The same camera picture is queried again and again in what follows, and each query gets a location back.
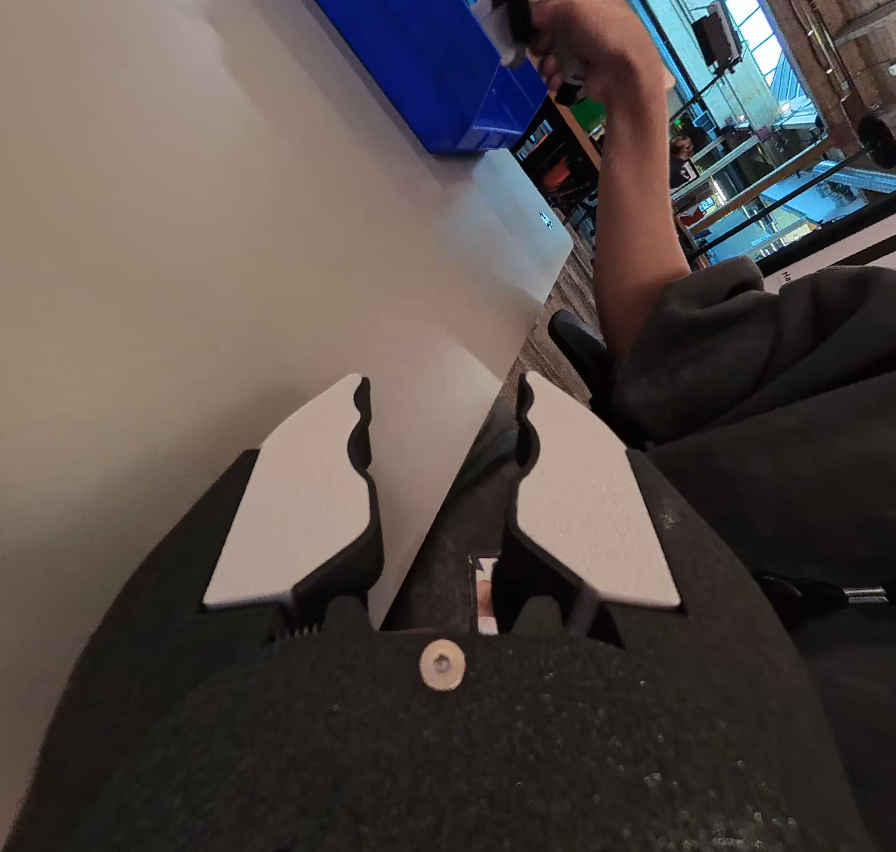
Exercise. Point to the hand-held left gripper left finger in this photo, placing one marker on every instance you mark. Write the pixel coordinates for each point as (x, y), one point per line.
(294, 509)

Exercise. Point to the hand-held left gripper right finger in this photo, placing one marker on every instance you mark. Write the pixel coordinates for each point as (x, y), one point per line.
(595, 516)

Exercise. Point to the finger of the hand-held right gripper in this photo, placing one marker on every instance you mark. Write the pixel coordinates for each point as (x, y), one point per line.
(493, 19)

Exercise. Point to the blue plastic bin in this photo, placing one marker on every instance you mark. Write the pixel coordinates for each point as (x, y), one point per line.
(406, 40)

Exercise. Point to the person's right forearm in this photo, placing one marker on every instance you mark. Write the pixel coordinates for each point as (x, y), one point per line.
(637, 222)

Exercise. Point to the person's right hand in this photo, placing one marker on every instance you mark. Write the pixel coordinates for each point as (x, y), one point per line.
(602, 47)

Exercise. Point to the green box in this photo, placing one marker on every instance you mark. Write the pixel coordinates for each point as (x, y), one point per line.
(588, 113)

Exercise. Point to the person's black chair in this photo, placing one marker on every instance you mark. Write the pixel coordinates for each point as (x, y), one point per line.
(581, 355)

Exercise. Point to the printed marker board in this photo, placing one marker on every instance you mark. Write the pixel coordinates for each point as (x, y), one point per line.
(840, 250)

